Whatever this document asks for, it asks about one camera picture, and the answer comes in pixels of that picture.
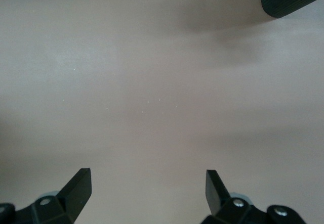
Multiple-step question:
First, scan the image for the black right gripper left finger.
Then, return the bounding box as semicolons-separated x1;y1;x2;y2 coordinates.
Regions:
0;167;92;224

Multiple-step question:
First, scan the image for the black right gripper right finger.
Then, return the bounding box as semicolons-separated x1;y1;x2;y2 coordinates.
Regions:
201;169;307;224

